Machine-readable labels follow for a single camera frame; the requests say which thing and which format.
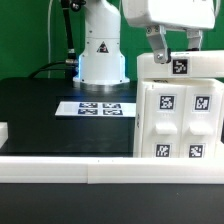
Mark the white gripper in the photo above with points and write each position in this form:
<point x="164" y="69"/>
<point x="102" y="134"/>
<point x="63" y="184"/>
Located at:
<point x="179" y="14"/>

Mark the white cabinet top block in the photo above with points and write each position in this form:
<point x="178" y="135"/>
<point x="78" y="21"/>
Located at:
<point x="187" y="64"/>

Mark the white cabinet door panel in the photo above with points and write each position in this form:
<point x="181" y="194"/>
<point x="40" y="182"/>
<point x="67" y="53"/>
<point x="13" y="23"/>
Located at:
<point x="162" y="122"/>
<point x="200" y="128"/>

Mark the white cabinet box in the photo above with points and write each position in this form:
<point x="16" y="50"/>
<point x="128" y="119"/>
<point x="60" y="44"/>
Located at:
<point x="146" y="84"/>

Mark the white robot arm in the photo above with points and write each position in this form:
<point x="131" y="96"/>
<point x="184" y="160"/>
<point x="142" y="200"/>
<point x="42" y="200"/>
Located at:
<point x="102" y="65"/>

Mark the white marker sheet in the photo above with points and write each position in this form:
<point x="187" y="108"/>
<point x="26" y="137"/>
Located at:
<point x="96" y="109"/>

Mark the white frame border wall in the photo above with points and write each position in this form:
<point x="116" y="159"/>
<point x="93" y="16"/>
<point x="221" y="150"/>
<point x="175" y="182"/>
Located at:
<point x="21" y="169"/>

